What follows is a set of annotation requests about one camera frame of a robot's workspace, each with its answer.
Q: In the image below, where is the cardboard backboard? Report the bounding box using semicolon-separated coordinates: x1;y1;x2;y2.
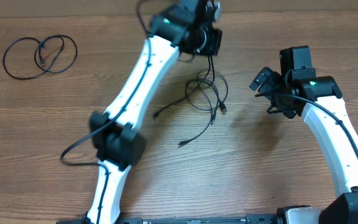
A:
0;0;358;19

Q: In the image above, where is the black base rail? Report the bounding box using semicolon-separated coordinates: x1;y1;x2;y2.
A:
56;205;323;224

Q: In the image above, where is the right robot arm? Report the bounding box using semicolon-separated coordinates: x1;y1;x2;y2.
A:
250;45;358;223

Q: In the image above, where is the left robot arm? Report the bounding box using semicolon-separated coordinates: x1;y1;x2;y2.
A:
83;1;222;223

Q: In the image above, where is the black cable bundle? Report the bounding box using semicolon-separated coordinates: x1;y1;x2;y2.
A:
152;55;229;147

